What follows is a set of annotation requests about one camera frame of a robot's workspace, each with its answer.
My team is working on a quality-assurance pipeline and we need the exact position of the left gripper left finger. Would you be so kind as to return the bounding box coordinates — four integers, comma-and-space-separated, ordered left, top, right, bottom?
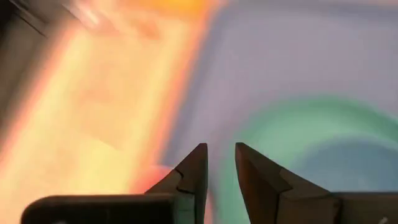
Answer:
144, 142, 208, 224

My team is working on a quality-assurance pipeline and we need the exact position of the teal plastic plate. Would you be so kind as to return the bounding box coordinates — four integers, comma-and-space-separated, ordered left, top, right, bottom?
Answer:
213, 95, 398, 224

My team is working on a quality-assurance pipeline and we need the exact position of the blue plastic tray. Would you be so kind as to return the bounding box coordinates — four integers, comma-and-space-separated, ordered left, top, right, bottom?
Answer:
160, 0, 398, 224

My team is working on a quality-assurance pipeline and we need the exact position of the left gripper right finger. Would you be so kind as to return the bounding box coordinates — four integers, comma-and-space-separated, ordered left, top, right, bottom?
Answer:
235, 142, 340, 224

